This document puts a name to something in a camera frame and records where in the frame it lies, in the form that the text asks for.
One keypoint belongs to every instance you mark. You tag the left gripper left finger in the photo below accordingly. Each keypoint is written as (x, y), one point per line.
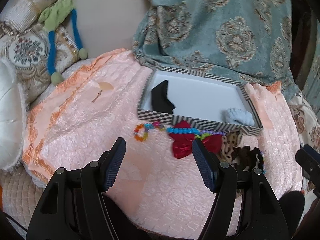
(73, 206)

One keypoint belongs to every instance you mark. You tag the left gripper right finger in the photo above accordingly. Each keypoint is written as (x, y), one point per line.
(260, 216)

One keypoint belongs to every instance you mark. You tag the brown scrunchie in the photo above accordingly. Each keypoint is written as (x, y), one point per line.
(248, 159)

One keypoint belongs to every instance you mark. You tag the leopard print bow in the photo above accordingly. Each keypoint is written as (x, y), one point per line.
(230, 141)

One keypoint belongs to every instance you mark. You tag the red satin bow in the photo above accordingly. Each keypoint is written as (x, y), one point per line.
(184, 135)

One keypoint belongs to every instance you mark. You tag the floral cream fabric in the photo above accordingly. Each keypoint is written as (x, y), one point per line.
(306, 122)

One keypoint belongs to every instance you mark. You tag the light blue fluffy scrunchie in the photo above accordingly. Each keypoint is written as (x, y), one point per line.
(239, 117)

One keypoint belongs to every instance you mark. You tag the pink quilted bedspread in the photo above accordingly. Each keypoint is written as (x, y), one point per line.
(156, 191)

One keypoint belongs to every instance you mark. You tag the white satin pillow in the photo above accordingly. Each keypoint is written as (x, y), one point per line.
(13, 117)

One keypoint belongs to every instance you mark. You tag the striped black white tray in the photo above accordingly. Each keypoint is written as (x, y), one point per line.
(201, 99)

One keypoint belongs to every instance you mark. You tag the black velvet pouch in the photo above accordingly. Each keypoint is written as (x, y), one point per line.
(159, 100)

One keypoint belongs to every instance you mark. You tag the teal damask curtain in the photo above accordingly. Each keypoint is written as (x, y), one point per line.
(244, 40)

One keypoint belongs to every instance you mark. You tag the floral embroidered cushion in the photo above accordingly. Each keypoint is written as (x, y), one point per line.
(27, 54)

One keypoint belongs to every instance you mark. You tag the green blue plush toy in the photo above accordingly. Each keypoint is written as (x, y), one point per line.
(52, 19)

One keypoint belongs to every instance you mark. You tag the beige bolster pillow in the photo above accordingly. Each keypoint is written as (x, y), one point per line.
(19, 15)

